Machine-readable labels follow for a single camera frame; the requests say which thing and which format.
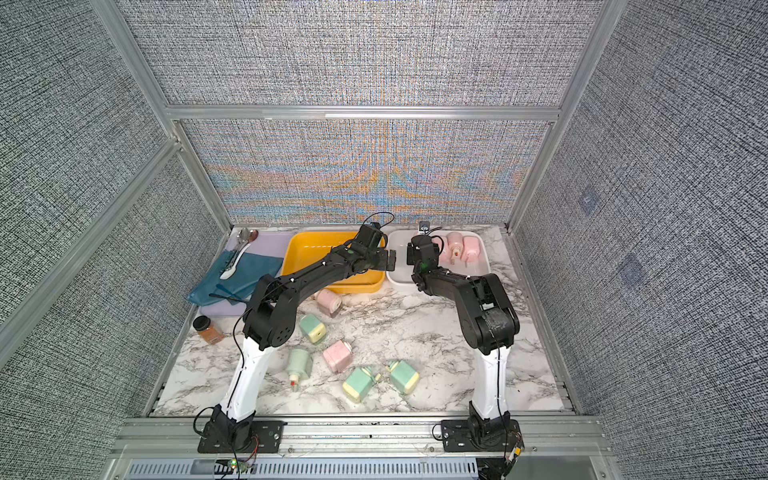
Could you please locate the pink sharpener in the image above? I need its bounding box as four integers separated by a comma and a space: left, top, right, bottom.
462, 236, 482, 264
444, 232, 464, 264
323, 340, 353, 374
315, 289, 343, 318

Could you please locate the green sharpener lying left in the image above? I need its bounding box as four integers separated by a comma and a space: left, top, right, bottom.
286, 348, 313, 391

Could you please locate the aluminium front rail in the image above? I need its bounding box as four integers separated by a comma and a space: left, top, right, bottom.
107, 411, 615, 459

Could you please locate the green sharpener front left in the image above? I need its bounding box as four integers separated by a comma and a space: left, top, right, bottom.
342, 367, 380, 403

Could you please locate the teal cloth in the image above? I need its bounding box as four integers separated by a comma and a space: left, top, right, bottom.
187, 251, 283, 307

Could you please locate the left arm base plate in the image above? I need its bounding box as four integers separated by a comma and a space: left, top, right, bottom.
197, 421, 285, 456

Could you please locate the lavender cutting board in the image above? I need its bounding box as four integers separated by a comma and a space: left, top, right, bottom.
193, 231, 293, 318

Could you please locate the green sharpener front right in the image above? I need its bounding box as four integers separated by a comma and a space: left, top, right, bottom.
388, 360, 420, 395

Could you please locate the white plastic tray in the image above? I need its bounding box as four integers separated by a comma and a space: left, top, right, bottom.
386, 229, 491, 295

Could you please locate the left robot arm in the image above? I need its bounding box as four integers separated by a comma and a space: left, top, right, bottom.
193, 221, 396, 454

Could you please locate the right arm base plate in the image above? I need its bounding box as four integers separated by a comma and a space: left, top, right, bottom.
440, 417, 525, 453

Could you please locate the white spoon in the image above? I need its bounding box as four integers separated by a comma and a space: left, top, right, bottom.
219, 242, 250, 280

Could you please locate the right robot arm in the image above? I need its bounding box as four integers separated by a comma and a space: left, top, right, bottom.
406, 221, 521, 451

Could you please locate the yellow plastic tray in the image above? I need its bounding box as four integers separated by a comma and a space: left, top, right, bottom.
280, 230, 385, 294

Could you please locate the green sharpener upper left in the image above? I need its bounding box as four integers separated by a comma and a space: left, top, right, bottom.
298, 314, 327, 345

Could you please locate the spice jar black lid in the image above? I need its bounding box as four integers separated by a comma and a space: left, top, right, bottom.
192, 315, 225, 345

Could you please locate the metal spoon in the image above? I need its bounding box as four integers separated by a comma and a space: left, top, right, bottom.
230, 228, 259, 252

